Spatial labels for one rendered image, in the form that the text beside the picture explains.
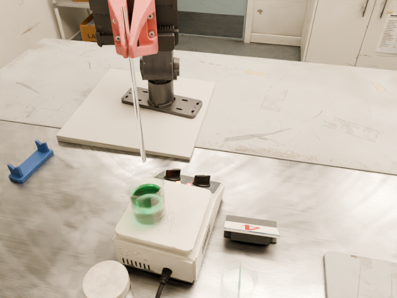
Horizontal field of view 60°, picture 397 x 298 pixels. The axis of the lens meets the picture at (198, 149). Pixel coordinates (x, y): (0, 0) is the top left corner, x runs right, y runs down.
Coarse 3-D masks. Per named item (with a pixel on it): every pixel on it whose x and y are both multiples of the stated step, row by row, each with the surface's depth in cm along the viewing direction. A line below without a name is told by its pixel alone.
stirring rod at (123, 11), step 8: (128, 24) 34; (128, 32) 34; (128, 40) 35; (128, 48) 35; (128, 56) 36; (128, 64) 36; (136, 88) 38; (136, 96) 39; (136, 104) 39; (136, 112) 40; (136, 120) 41; (144, 152) 44; (144, 160) 45
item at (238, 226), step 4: (228, 224) 59; (232, 224) 59; (236, 224) 59; (240, 224) 60; (244, 224) 60; (236, 228) 56; (240, 228) 57; (244, 228) 57; (248, 228) 57; (252, 228) 57; (256, 228) 58; (260, 228) 58; (264, 228) 58; (268, 228) 59; (272, 228) 59; (264, 232) 55; (268, 232) 56; (272, 232) 56; (276, 232) 56
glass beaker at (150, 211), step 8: (136, 176) 49; (144, 176) 50; (152, 176) 50; (160, 176) 48; (128, 184) 47; (136, 184) 50; (160, 184) 50; (128, 192) 46; (152, 192) 45; (160, 192) 47; (136, 200) 46; (144, 200) 46; (152, 200) 46; (160, 200) 47; (136, 208) 47; (144, 208) 47; (152, 208) 47; (160, 208) 48; (136, 216) 49; (144, 216) 48; (152, 216) 48; (160, 216) 49; (144, 224) 49; (152, 224) 49; (160, 224) 50
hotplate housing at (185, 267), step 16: (208, 208) 55; (208, 224) 53; (112, 240) 51; (128, 240) 50; (208, 240) 57; (128, 256) 52; (144, 256) 50; (160, 256) 49; (176, 256) 49; (192, 256) 48; (160, 272) 52; (176, 272) 51; (192, 272) 50
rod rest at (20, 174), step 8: (40, 144) 74; (40, 152) 74; (48, 152) 74; (32, 160) 72; (40, 160) 72; (8, 168) 68; (16, 168) 67; (24, 168) 71; (32, 168) 71; (8, 176) 69; (16, 176) 69; (24, 176) 69
